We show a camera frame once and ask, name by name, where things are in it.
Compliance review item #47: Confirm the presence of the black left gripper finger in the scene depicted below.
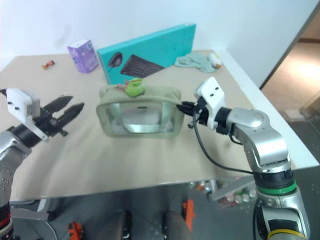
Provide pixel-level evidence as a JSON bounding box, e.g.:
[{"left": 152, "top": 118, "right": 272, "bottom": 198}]
[
  {"left": 52, "top": 102, "right": 85, "bottom": 126},
  {"left": 41, "top": 95, "right": 74, "bottom": 116}
]

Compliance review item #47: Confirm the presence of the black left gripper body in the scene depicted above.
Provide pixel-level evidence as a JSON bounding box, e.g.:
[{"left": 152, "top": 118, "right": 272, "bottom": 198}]
[{"left": 32, "top": 104, "right": 69, "bottom": 138}]

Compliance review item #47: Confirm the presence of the purple tissue pack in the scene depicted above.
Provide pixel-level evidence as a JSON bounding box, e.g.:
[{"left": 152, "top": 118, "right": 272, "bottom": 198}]
[{"left": 67, "top": 38, "right": 100, "bottom": 74}]

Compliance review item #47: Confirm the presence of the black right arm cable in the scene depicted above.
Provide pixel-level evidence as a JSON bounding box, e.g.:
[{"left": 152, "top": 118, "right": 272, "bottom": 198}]
[{"left": 191, "top": 109, "right": 256, "bottom": 176}]

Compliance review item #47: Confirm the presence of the pale green crumpled cloth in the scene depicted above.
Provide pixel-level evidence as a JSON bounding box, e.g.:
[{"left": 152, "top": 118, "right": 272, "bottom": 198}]
[{"left": 174, "top": 51, "right": 217, "bottom": 74}]

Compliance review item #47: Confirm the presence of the orange plastic clamp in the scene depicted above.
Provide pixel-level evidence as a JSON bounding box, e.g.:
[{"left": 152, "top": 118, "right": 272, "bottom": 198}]
[{"left": 181, "top": 199, "right": 196, "bottom": 232}]

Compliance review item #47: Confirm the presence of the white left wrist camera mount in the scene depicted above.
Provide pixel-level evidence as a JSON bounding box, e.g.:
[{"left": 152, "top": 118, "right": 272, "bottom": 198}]
[{"left": 5, "top": 88, "right": 49, "bottom": 142}]

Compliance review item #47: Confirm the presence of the orange toothed tool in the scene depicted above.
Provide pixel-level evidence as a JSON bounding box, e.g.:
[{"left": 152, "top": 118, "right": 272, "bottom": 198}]
[{"left": 67, "top": 221, "right": 85, "bottom": 240}]

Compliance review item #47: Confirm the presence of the beige zip pouch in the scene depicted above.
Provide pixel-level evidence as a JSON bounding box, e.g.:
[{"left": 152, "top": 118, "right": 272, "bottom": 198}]
[{"left": 95, "top": 84, "right": 184, "bottom": 139}]

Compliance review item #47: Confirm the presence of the green plush keychain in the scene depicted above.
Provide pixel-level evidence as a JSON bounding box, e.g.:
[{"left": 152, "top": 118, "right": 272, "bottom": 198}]
[{"left": 115, "top": 77, "right": 147, "bottom": 98}]

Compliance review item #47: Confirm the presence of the teal keyboard and mouse box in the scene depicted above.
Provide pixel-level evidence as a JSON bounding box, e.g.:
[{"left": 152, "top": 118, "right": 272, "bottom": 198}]
[{"left": 96, "top": 22, "right": 197, "bottom": 86}]

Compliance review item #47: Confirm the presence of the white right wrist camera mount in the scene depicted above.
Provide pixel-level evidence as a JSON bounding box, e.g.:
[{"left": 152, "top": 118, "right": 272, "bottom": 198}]
[{"left": 194, "top": 76, "right": 227, "bottom": 130}]

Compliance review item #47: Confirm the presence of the white plush duck toy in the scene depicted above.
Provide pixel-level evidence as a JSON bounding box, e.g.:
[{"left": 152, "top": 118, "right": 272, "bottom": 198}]
[{"left": 208, "top": 52, "right": 223, "bottom": 69}]

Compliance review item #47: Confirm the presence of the grey metal table bracket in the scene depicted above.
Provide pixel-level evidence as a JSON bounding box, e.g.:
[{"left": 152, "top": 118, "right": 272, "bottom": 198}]
[{"left": 9, "top": 198, "right": 50, "bottom": 222}]

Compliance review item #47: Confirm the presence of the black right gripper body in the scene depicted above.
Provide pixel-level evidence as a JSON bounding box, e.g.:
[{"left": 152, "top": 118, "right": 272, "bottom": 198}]
[{"left": 187, "top": 96, "right": 211, "bottom": 129}]

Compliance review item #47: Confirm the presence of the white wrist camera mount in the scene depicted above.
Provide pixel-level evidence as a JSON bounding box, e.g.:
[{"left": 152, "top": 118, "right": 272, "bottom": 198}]
[
  {"left": 5, "top": 88, "right": 49, "bottom": 142},
  {"left": 194, "top": 76, "right": 227, "bottom": 130}
]

